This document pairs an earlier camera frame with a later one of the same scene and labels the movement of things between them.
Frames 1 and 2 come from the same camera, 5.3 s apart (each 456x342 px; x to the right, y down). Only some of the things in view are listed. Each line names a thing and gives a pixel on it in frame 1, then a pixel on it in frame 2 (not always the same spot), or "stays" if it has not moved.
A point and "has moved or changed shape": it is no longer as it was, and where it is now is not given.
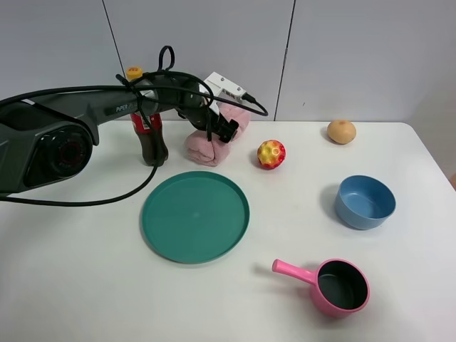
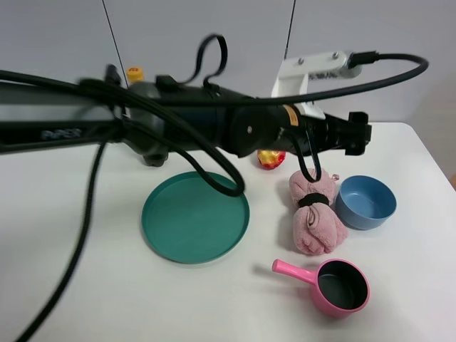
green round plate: x=196 y=217 stays
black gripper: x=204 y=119 to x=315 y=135
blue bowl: x=364 y=202 stays
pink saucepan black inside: x=340 y=286 stays
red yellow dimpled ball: x=271 y=154 stays
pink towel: x=201 y=151 has moved or changed shape
